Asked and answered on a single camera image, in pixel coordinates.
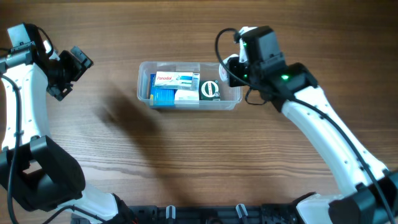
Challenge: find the clear plastic container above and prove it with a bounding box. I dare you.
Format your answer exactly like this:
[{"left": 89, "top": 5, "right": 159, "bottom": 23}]
[{"left": 137, "top": 62, "right": 243, "bottom": 110}]

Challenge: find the clear spray bottle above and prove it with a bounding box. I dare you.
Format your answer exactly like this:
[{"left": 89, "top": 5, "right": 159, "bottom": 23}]
[{"left": 218, "top": 54, "right": 240, "bottom": 80}]

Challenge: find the green round-logo box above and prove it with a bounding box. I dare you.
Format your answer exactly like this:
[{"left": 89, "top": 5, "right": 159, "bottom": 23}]
[{"left": 199, "top": 80, "right": 221, "bottom": 101}]

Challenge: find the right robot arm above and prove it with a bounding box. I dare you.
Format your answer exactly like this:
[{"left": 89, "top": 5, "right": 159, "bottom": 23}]
[{"left": 220, "top": 26, "right": 397, "bottom": 223}]

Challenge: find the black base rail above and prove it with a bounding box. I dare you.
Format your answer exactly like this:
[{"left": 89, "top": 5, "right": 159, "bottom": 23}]
[{"left": 130, "top": 203, "right": 303, "bottom": 224}]

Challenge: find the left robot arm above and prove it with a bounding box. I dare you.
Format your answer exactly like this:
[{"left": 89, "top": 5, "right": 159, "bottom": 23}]
[{"left": 1, "top": 23, "right": 134, "bottom": 223}]

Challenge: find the right black cable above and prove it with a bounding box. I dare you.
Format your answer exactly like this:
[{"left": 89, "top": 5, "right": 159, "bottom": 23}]
[{"left": 214, "top": 27, "right": 396, "bottom": 224}]

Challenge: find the white Panadol box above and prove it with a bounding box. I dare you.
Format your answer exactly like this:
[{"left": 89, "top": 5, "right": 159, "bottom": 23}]
[{"left": 154, "top": 72, "right": 200, "bottom": 90}]

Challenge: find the blue medicine box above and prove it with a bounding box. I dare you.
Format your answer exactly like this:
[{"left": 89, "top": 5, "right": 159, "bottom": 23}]
[{"left": 149, "top": 74, "right": 175, "bottom": 108}]

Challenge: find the white medicine box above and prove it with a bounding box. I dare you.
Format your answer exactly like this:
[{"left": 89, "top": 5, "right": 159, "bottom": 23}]
[{"left": 174, "top": 90, "right": 200, "bottom": 101}]

